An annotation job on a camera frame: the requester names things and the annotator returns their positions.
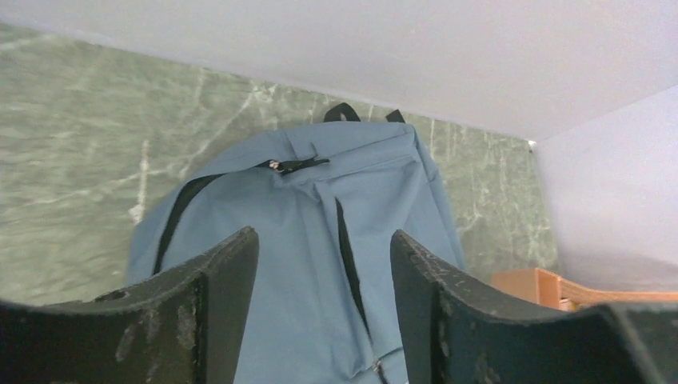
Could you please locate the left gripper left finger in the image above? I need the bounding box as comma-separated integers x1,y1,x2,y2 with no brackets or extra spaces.
1,227,259,383

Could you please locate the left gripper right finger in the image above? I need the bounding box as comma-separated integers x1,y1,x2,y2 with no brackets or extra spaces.
390,230,677,383

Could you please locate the blue-grey backpack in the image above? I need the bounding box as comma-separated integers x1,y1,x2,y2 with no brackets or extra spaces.
127,104,465,383

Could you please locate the orange plastic desk organizer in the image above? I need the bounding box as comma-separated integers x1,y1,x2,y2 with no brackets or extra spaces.
491,268,677,312

